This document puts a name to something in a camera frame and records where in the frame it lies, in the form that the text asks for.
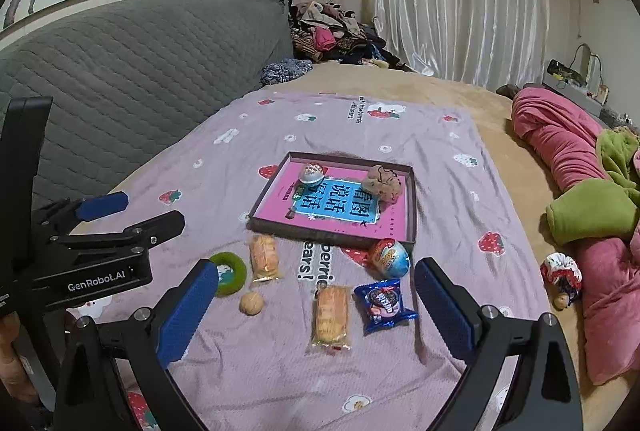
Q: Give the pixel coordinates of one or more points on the pink quilt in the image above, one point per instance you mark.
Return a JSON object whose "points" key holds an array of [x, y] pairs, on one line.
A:
{"points": [[565, 136]]}

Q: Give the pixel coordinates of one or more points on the dark brown cloth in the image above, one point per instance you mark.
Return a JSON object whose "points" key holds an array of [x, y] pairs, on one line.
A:
{"points": [[507, 91]]}

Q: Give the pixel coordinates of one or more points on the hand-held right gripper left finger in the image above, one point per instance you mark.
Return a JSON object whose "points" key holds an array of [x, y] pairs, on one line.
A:
{"points": [[190, 311]]}

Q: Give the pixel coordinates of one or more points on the tan bed sheet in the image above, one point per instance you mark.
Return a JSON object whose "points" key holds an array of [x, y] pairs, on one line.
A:
{"points": [[500, 121]]}

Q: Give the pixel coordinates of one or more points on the tan walnut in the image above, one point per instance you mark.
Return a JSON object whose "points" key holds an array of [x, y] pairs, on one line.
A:
{"points": [[251, 302]]}

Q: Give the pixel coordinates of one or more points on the small walnut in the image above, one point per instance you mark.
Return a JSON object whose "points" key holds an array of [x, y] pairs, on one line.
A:
{"points": [[562, 301]]}

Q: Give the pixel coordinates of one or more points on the grey dresser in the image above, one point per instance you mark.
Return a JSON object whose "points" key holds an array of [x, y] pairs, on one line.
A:
{"points": [[575, 93]]}

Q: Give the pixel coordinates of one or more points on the blue cookie packet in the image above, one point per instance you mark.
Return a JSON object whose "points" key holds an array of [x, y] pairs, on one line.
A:
{"points": [[384, 306]]}

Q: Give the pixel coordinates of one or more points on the blue patterned cloth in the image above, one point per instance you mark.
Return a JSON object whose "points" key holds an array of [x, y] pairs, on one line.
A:
{"points": [[285, 71]]}

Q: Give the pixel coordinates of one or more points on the dark bag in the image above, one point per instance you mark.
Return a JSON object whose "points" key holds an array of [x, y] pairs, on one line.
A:
{"points": [[562, 71]]}

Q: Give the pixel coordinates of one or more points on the silver foil ball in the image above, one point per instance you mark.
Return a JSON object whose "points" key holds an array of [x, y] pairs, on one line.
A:
{"points": [[311, 172]]}

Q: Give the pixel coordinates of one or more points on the pile of clothes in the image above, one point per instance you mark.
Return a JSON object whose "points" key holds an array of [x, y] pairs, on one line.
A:
{"points": [[325, 31]]}

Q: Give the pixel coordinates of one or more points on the arched mirror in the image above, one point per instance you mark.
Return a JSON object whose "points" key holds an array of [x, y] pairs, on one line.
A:
{"points": [[595, 61]]}

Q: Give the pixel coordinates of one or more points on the grey quilted headboard cover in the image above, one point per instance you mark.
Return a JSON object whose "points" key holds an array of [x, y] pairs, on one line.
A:
{"points": [[150, 61]]}

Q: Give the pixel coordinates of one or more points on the purple strawberry printed blanket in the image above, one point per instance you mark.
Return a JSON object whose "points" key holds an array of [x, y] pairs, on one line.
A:
{"points": [[450, 191]]}

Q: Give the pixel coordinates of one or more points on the red foil chocolate egg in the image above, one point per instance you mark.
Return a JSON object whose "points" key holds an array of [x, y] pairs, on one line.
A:
{"points": [[389, 257]]}

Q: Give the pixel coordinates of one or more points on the person's left hand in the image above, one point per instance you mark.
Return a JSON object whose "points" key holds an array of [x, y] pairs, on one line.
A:
{"points": [[10, 361]]}

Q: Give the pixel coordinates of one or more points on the green blanket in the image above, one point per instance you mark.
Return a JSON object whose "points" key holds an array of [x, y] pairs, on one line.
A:
{"points": [[585, 211]]}

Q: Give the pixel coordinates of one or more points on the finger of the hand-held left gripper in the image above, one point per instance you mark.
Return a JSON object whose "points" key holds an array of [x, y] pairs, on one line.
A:
{"points": [[160, 226], [102, 206]]}

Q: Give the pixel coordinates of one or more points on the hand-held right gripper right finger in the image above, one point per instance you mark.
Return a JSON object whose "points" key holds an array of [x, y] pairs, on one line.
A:
{"points": [[445, 311]]}

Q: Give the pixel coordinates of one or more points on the clear cracker packet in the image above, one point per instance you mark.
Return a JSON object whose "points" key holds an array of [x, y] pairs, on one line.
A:
{"points": [[331, 318], [263, 258]]}

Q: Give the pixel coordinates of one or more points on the shallow cardboard box pink bottom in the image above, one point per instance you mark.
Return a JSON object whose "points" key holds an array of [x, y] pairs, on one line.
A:
{"points": [[345, 211]]}

